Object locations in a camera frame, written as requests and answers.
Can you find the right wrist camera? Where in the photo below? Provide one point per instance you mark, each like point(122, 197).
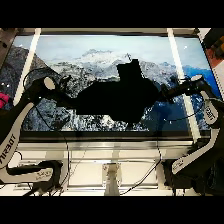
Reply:
point(174, 81)

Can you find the pink garment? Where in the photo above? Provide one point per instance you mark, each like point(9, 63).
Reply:
point(3, 99)

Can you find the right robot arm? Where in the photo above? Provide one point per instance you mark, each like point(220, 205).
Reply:
point(209, 113)

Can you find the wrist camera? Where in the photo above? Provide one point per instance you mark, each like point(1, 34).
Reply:
point(65, 81)
point(174, 81)

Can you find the black garment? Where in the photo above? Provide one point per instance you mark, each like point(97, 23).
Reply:
point(120, 100)

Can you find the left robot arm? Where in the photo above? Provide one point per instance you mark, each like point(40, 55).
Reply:
point(13, 133)

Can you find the heap of clothes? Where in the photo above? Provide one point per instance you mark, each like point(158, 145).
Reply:
point(215, 41)

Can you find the silver frame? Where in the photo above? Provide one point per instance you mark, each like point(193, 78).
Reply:
point(111, 181)

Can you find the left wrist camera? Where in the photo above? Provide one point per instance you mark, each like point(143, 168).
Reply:
point(65, 81)

